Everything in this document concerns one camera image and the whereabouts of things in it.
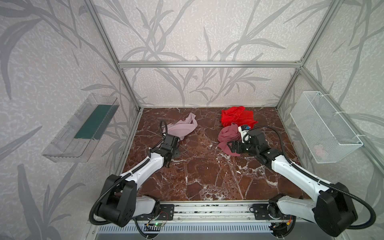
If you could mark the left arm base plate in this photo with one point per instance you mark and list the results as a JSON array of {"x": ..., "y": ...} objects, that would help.
[{"x": 162, "y": 212}]

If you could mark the white wire mesh basket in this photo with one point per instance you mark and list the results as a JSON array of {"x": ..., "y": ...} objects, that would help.
[{"x": 325, "y": 131}]

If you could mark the green circuit board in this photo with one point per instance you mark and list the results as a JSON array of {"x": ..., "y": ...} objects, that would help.
[{"x": 156, "y": 225}]

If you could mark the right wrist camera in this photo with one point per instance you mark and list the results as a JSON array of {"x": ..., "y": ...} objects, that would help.
[{"x": 244, "y": 131}]

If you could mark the light pink cloth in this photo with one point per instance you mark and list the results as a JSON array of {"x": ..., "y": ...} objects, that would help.
[{"x": 183, "y": 127}]

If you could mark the red cloth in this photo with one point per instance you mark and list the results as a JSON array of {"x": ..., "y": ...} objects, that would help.
[{"x": 239, "y": 116}]

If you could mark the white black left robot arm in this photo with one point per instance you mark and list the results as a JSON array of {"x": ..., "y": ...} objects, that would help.
[{"x": 118, "y": 202}]

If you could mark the clear plastic wall tray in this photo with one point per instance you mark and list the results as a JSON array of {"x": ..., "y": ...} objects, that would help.
[{"x": 77, "y": 140}]

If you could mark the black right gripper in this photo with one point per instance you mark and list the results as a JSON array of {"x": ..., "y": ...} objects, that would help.
[{"x": 243, "y": 146}]

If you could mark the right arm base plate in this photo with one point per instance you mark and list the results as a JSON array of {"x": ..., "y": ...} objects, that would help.
[{"x": 265, "y": 212}]

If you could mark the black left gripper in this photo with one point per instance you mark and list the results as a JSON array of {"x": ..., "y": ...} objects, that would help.
[{"x": 173, "y": 142}]

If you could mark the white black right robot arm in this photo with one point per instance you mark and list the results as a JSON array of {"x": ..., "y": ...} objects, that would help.
[{"x": 327, "y": 205}]

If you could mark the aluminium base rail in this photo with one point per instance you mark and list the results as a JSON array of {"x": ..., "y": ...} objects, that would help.
[{"x": 201, "y": 217}]

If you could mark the dark pink cloth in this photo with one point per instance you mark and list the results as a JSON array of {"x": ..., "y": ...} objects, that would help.
[{"x": 226, "y": 135}]

